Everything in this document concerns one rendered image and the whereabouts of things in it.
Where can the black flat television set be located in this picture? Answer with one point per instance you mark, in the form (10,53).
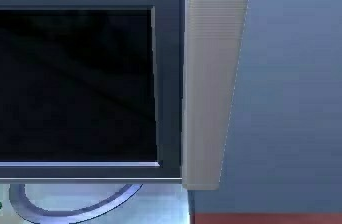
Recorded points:
(79,83)

